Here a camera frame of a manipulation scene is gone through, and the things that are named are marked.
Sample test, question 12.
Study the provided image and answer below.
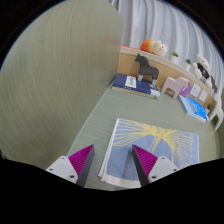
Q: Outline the green desk partition panel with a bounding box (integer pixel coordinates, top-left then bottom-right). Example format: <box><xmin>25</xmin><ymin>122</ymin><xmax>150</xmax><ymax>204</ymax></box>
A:
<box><xmin>0</xmin><ymin>0</ymin><xmax>124</xmax><ymax>169</ymax></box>

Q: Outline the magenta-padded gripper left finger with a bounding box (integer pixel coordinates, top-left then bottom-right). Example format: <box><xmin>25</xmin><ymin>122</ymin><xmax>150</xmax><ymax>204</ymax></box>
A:
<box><xmin>45</xmin><ymin>144</ymin><xmax>95</xmax><ymax>188</ymax></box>

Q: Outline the cream teddy bear, black shirt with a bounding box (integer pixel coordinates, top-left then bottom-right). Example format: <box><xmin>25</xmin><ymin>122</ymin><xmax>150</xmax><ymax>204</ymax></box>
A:
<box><xmin>189</xmin><ymin>54</ymin><xmax>213</xmax><ymax>89</ymax></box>

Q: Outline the small dark horse figurine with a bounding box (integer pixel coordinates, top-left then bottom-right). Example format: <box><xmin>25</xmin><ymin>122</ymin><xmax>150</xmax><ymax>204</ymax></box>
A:
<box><xmin>209</xmin><ymin>75</ymin><xmax>218</xmax><ymax>94</ymax></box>

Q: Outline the light blue book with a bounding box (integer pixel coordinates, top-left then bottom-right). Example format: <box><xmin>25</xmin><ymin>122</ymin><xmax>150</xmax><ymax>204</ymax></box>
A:
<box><xmin>177</xmin><ymin>94</ymin><xmax>208</xmax><ymax>123</ymax></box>

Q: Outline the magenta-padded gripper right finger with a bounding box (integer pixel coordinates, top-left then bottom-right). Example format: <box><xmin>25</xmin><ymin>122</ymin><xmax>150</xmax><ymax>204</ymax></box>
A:
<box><xmin>131</xmin><ymin>144</ymin><xmax>181</xmax><ymax>187</ymax></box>

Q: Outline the purple round disc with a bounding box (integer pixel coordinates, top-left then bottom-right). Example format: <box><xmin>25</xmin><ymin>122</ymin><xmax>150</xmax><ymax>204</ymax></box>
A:
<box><xmin>179</xmin><ymin>82</ymin><xmax>192</xmax><ymax>97</ymax></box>

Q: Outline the grey-white curtain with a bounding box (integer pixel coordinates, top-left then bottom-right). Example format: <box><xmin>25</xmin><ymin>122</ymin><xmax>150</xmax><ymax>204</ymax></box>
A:
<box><xmin>106</xmin><ymin>0</ymin><xmax>224</xmax><ymax>88</ymax></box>

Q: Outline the bright blue book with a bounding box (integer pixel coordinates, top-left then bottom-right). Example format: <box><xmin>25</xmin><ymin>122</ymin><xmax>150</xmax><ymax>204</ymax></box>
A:
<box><xmin>186</xmin><ymin>96</ymin><xmax>210</xmax><ymax>122</ymax></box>

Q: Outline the white wall socket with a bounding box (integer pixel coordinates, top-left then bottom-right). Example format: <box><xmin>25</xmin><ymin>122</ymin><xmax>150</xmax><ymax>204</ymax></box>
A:
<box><xmin>189</xmin><ymin>83</ymin><xmax>202</xmax><ymax>98</ymax></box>
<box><xmin>198</xmin><ymin>89</ymin><xmax>208</xmax><ymax>103</ymax></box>

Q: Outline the orange and cream plush toy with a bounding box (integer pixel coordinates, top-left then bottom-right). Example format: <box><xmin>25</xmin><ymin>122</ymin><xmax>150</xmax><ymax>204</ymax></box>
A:
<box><xmin>139</xmin><ymin>39</ymin><xmax>169</xmax><ymax>58</ymax></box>

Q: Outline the dark grey wooden horse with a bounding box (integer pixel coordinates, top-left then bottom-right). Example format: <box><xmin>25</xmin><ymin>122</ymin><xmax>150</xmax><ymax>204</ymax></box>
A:
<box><xmin>134</xmin><ymin>53</ymin><xmax>160</xmax><ymax>87</ymax></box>

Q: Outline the blue towel with yellow print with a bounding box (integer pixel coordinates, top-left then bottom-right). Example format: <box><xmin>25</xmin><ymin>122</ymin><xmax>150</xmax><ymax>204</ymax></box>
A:
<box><xmin>97</xmin><ymin>117</ymin><xmax>200</xmax><ymax>189</ymax></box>

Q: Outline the navy blue book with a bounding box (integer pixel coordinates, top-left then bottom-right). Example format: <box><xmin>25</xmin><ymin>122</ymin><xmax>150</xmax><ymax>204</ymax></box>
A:
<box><xmin>111</xmin><ymin>73</ymin><xmax>161</xmax><ymax>100</ymax></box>

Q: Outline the pink wooden horse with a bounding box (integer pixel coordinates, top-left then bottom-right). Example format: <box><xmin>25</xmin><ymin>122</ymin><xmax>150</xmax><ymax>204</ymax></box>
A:
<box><xmin>161</xmin><ymin>76</ymin><xmax>190</xmax><ymax>100</ymax></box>

